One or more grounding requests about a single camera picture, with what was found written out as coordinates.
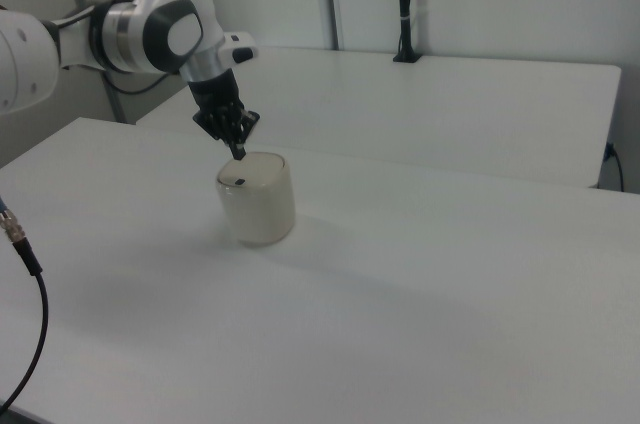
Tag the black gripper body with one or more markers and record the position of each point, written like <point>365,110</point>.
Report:
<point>217,94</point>

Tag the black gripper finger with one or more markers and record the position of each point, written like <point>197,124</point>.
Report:
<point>242,150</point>
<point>233,146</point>

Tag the beige trash bin lid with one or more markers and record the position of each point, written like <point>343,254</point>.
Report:
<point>260,171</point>

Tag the cream round trash bin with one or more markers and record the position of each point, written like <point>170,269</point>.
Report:
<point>260,214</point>

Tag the black camera pole with clamp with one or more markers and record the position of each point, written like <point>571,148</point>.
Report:
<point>405,19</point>

